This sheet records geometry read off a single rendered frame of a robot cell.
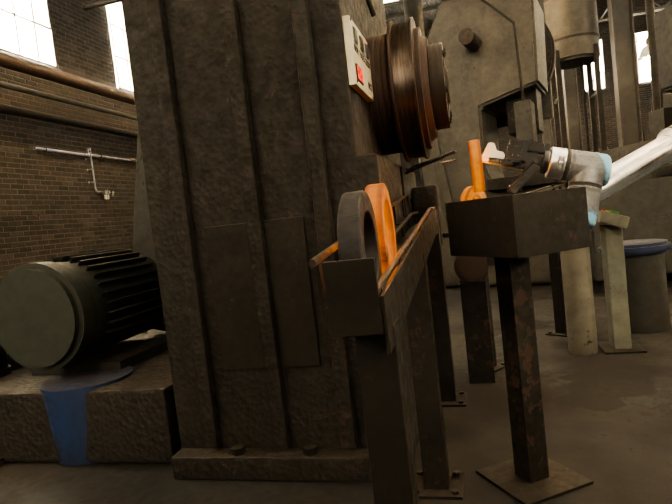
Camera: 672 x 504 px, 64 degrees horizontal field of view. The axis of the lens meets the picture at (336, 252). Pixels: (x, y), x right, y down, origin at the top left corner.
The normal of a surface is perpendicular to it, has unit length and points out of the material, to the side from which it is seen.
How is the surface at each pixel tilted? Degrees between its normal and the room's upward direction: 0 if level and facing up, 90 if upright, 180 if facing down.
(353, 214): 51
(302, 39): 90
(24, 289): 90
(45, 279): 90
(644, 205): 90
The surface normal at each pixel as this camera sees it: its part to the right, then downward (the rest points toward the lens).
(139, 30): -0.25, 0.09
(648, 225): 0.01, 0.06
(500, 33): -0.47, 0.11
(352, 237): -0.24, -0.19
